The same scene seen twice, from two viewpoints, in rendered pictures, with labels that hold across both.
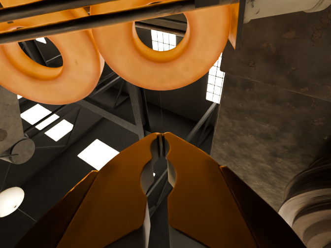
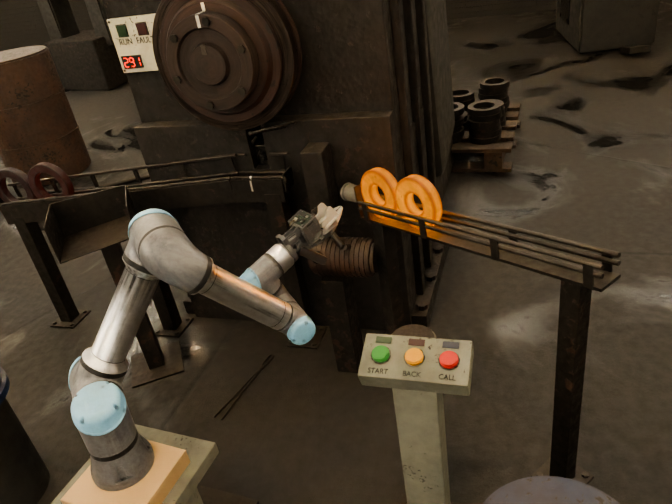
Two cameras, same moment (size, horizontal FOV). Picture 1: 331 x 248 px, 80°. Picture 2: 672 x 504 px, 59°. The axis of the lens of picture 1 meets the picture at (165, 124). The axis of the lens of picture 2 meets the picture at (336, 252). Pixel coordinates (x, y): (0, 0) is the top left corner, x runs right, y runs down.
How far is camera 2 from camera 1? 1.71 m
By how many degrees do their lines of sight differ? 93
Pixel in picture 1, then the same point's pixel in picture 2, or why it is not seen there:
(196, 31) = (368, 192)
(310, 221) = (275, 61)
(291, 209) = (286, 52)
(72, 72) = (403, 193)
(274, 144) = (329, 46)
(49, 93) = (414, 187)
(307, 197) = (289, 76)
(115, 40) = (389, 199)
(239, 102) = (372, 78)
